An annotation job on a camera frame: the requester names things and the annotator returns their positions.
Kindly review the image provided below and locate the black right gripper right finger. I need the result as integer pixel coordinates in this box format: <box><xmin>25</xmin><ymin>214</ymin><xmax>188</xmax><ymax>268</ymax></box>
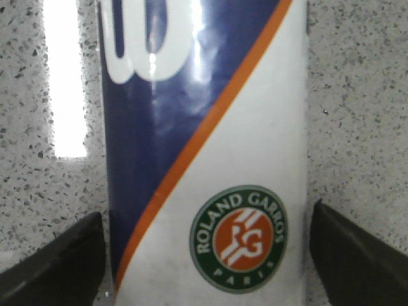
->
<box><xmin>310</xmin><ymin>201</ymin><xmax>407</xmax><ymax>305</ymax></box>

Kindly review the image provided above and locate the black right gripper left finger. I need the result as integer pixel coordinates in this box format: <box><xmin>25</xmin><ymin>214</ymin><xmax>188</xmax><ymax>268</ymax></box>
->
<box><xmin>1</xmin><ymin>212</ymin><xmax>106</xmax><ymax>305</ymax></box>

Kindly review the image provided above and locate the white blue tennis ball can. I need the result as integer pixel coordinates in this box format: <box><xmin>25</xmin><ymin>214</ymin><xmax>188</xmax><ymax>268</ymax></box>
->
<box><xmin>98</xmin><ymin>1</ymin><xmax>307</xmax><ymax>305</ymax></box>

